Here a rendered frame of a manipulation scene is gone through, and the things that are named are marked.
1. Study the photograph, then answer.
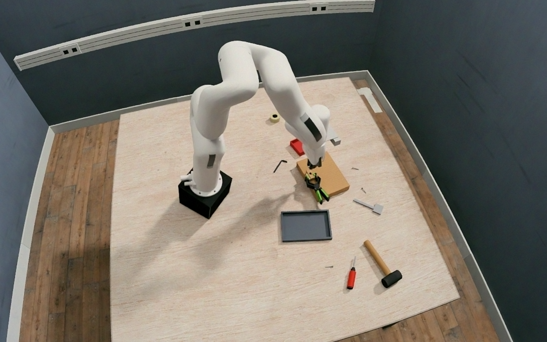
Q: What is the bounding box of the black-headed mallet with wooden handle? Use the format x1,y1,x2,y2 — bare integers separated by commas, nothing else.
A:
363,240,402,288

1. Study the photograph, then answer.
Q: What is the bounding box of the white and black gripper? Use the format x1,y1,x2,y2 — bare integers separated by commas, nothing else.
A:
302,142,326,169

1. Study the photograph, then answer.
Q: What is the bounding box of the light brown wooden bench board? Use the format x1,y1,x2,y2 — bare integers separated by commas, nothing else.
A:
296,151,350,202

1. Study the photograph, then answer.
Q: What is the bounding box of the red open tray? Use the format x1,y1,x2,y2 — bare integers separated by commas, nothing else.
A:
290,138,305,156

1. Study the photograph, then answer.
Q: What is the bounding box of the black spring clamp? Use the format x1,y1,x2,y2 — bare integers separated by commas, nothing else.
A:
305,173,330,205

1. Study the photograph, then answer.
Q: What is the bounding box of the red-handled screwdriver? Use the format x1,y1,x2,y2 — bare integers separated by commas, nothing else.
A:
347,256,356,289

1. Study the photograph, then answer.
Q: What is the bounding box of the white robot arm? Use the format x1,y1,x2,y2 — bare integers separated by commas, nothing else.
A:
180,41,341,197

